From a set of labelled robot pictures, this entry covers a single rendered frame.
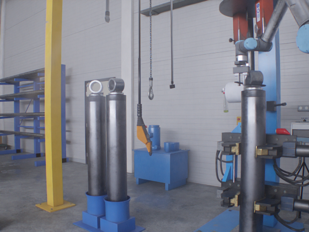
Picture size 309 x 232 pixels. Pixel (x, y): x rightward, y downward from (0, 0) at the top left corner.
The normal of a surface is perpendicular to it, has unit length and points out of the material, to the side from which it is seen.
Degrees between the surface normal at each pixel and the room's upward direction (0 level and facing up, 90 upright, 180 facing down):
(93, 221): 90
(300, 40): 94
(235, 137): 90
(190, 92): 90
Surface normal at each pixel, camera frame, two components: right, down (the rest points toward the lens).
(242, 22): 0.24, 0.02
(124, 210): 0.73, 0.01
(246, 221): -0.70, 0.02
